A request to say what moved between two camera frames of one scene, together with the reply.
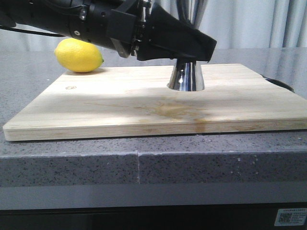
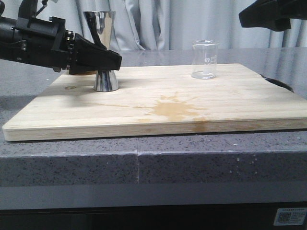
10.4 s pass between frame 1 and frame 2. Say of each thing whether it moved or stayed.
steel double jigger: moved
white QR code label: stayed
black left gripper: moved
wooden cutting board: stayed
